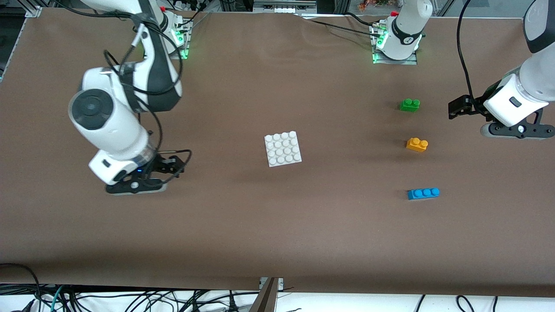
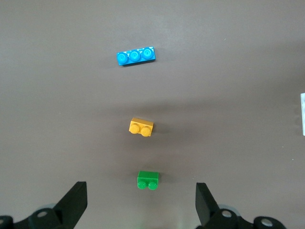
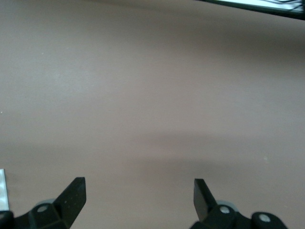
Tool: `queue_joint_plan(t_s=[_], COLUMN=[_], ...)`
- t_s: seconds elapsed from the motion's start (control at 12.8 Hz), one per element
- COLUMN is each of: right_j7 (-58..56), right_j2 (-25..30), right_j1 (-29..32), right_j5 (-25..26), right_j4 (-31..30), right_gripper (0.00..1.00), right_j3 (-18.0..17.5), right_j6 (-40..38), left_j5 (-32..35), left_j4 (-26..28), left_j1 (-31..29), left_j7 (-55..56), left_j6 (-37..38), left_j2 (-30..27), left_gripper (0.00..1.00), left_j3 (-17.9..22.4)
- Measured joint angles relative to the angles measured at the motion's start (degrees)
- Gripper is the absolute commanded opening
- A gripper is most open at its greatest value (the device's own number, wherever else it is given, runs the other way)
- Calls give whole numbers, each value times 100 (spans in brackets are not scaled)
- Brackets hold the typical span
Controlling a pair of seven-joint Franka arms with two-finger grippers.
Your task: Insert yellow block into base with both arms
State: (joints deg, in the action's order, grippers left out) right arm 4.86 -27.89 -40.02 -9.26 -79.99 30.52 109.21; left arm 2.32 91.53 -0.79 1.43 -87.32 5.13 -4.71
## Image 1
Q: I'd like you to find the yellow two-stud block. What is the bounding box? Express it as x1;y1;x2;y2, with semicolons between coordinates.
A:
406;137;429;153

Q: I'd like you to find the white studded base plate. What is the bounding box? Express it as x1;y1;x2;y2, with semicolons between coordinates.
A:
264;131;303;168

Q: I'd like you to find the blue three-stud block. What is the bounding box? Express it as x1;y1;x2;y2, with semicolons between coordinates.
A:
407;187;441;201

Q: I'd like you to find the brown table cover sheet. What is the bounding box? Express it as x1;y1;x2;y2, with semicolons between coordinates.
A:
0;8;555;299

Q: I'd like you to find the orange background object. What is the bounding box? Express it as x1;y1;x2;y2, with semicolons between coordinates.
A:
358;0;391;12

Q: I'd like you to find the dark support beam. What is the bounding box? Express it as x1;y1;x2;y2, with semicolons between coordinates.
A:
249;277;278;312

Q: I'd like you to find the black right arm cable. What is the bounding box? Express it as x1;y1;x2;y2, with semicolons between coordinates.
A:
52;0;193;183

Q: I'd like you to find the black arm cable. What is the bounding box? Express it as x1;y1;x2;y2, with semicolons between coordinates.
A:
457;0;478;105
52;0;193;183

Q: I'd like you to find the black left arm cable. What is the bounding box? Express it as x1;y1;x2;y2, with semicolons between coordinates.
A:
457;0;478;105

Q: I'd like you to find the short black table cable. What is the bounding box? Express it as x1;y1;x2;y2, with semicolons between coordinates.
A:
343;12;382;26

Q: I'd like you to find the long black table cable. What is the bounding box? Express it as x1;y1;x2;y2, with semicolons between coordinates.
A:
304;17;382;37

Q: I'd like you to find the silver table edge bracket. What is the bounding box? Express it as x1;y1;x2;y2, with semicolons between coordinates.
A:
259;277;284;292

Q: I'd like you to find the black looped floor cable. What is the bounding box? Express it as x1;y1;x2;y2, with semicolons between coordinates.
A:
0;263;42;312

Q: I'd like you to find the teal floor cable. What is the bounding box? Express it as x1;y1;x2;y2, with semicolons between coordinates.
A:
50;285;65;312

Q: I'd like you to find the aluminium frame rail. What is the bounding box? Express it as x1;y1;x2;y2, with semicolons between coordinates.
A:
253;0;318;14

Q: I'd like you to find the aluminium frame profile end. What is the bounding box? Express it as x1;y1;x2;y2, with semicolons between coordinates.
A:
24;0;44;18

